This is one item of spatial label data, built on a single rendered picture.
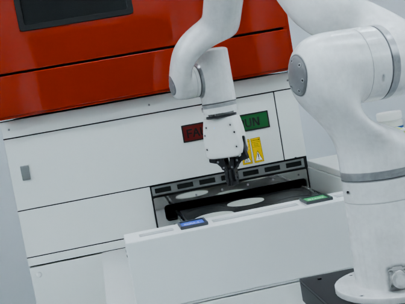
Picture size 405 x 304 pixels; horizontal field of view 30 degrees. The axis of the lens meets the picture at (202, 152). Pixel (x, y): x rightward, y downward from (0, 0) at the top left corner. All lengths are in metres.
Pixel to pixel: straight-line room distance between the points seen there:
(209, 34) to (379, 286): 0.74
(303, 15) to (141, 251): 0.54
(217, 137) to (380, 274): 0.72
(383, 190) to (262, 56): 0.95
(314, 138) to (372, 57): 2.56
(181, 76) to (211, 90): 0.09
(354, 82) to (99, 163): 1.06
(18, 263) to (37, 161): 1.61
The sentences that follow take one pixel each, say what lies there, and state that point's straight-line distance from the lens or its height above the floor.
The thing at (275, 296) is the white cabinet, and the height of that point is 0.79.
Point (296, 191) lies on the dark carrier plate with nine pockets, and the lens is 2.07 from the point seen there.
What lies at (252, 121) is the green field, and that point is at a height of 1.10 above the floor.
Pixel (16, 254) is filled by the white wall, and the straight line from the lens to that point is 3.65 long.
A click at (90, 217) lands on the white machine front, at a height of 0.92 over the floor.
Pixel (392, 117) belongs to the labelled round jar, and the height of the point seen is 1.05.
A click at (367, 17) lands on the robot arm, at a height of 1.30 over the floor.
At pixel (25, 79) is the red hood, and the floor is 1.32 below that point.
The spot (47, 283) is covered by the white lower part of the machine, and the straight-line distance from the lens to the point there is 2.14.
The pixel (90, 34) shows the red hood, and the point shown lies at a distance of 2.03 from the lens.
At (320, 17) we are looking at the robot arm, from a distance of 1.30.
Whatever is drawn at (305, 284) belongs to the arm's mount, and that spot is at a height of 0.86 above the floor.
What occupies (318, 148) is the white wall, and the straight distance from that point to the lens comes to 3.73.
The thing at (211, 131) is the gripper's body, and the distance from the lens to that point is 1.83.
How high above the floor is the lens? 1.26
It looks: 6 degrees down
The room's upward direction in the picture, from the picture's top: 10 degrees counter-clockwise
